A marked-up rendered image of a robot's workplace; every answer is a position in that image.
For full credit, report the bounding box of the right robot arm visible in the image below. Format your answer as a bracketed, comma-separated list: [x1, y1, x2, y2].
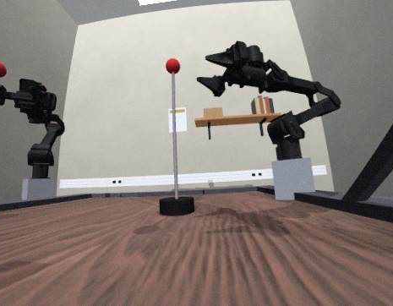
[247, 45, 341, 161]

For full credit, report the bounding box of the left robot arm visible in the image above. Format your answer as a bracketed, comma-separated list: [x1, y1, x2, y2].
[16, 79, 65, 178]

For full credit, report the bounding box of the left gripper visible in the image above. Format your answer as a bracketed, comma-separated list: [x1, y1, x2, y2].
[0, 85, 57, 114]

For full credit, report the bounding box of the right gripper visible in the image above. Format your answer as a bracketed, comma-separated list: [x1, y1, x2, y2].
[197, 41, 254, 97]

